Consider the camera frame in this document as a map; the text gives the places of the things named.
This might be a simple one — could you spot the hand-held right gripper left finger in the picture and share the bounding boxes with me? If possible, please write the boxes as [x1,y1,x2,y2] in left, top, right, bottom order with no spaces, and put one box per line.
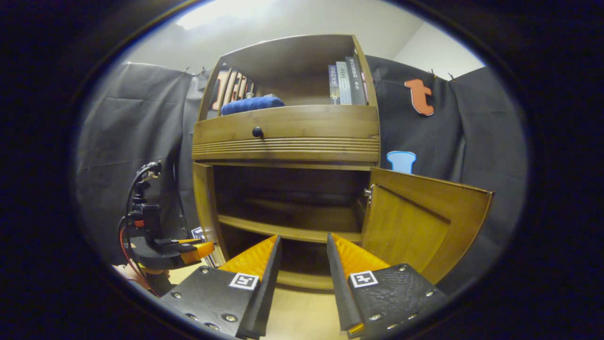
[159,235,283,340]

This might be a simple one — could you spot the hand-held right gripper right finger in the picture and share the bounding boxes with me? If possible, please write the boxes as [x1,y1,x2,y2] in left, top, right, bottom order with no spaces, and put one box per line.
[327,233,449,339]

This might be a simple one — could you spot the wooden shoe cabinet door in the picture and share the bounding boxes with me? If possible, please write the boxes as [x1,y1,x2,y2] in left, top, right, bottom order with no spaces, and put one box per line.
[361,167,495,285]
[192,162,228,268]

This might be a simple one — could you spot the wooden double-door shoe cabinet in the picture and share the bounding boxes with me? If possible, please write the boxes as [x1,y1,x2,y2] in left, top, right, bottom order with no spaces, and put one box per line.
[191,34,495,291]

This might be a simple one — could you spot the wooden cabinet drawer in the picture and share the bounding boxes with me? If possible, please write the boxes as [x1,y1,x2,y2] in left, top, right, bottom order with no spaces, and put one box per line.
[192,105,381,163]

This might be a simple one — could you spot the wooden inner shelf board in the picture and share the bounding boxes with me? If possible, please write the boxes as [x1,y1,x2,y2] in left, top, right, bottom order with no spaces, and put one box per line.
[217,215,364,244]

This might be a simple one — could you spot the black backdrop cloth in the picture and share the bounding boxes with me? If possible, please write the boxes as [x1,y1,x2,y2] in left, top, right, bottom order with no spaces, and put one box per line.
[75,55,528,296]

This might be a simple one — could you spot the blue folded towel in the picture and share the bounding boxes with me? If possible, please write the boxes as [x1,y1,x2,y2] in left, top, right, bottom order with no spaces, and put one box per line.
[220,94,286,116]

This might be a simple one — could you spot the dark blue book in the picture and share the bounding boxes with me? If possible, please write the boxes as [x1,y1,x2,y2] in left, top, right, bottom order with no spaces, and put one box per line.
[328,65,341,105]

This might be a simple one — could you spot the red cable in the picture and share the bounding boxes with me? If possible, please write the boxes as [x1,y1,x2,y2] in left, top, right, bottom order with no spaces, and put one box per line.
[118,226,159,297]

